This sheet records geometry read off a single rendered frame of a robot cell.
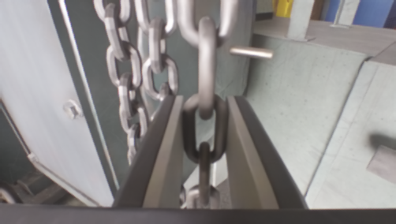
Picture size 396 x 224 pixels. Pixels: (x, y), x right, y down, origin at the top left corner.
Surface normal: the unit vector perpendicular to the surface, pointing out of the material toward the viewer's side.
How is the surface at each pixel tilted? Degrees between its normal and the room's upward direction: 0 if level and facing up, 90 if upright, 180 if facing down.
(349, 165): 90
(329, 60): 90
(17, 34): 90
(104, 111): 90
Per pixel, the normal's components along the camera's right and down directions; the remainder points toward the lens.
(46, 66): -0.49, 0.45
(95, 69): 0.87, 0.25
